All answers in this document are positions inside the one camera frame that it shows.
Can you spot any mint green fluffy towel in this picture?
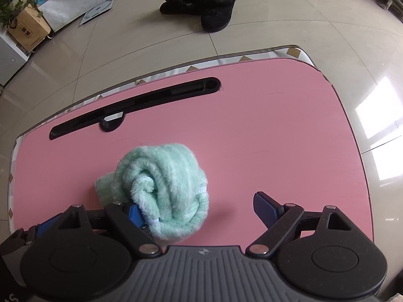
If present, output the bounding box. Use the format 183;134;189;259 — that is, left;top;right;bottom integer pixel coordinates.
95;144;209;243

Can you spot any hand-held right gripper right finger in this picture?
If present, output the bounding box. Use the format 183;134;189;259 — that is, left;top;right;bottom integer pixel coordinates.
246;191;362;255

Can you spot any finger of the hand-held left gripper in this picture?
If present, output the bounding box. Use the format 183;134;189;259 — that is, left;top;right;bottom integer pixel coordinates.
0;213;65;258

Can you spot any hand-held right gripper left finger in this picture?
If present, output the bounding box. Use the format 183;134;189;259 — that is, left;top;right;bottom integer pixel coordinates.
55;202;161;255

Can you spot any pink lap desk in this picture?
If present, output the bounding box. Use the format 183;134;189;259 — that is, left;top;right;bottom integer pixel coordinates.
11;57;374;249

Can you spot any black fuzzy slipper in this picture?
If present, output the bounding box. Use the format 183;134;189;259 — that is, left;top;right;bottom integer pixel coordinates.
159;0;208;16
200;0;237;32

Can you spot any brown cardboard box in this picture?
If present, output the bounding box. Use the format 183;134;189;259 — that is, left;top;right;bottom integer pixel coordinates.
7;6;52;52

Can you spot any trailing pothos plant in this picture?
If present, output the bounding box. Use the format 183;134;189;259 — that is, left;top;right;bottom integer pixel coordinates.
0;0;43;29

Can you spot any white chest freezer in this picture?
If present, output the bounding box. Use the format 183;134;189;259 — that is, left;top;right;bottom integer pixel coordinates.
0;27;29;85

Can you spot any white bathroom scale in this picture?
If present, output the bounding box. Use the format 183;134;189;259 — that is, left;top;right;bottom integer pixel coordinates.
79;0;113;26

